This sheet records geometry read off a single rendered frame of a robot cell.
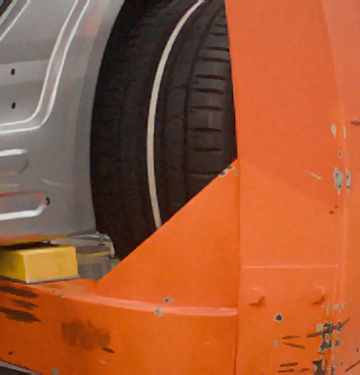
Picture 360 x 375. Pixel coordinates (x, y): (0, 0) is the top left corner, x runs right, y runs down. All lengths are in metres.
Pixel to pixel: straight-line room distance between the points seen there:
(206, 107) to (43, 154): 0.28
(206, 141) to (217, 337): 0.44
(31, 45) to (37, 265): 0.33
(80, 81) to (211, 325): 0.48
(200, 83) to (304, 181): 0.50
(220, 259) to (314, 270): 0.15
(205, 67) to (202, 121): 0.09
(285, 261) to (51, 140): 0.46
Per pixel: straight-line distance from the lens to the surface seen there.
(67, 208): 1.64
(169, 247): 1.41
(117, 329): 1.45
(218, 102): 1.72
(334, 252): 1.26
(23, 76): 1.59
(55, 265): 1.62
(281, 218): 1.29
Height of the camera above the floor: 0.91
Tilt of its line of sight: 4 degrees down
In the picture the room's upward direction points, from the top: 2 degrees counter-clockwise
